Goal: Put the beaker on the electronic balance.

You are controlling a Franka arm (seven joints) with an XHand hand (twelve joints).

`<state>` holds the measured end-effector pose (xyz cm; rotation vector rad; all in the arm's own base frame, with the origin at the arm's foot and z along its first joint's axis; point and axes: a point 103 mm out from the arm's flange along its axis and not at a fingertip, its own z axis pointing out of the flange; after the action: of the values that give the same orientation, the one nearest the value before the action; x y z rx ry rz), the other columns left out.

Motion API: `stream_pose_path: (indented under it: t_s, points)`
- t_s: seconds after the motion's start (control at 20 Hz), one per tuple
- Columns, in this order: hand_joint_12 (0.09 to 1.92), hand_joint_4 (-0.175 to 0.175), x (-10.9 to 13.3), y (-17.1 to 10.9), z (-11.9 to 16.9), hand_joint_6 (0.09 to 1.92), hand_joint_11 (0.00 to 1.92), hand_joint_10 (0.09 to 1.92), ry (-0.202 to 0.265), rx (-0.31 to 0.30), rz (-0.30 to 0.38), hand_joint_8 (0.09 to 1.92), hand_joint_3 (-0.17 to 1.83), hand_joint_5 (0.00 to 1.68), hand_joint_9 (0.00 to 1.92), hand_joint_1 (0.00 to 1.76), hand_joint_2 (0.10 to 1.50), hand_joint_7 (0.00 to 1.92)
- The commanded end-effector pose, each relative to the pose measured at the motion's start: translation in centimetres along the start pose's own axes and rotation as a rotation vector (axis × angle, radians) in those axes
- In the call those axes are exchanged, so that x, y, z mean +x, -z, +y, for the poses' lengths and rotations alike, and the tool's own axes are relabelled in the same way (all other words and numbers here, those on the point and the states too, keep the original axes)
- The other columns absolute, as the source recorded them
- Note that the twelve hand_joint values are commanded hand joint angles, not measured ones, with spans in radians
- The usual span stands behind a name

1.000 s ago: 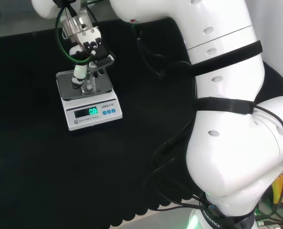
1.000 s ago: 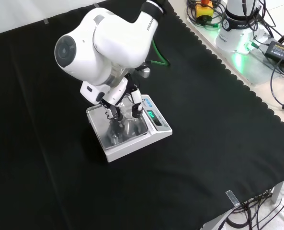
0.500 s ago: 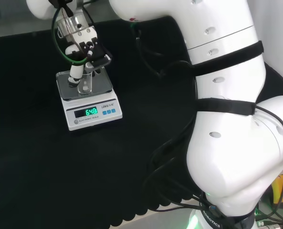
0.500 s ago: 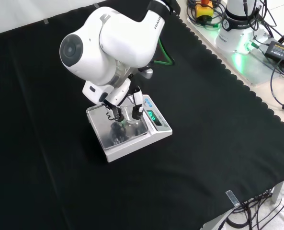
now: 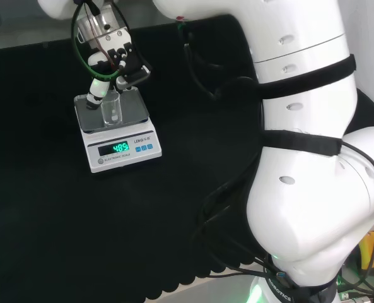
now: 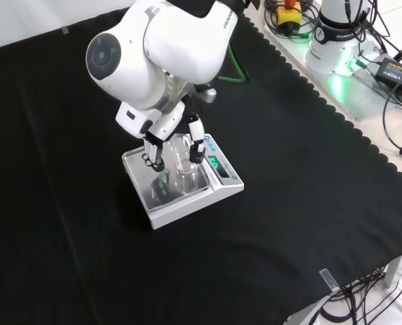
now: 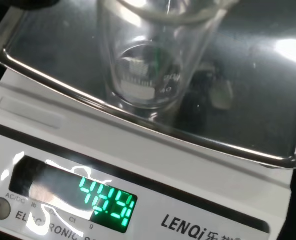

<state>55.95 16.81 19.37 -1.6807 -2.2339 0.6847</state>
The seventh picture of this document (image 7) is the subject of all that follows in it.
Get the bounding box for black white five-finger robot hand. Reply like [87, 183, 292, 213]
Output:
[8, 0, 61, 11]

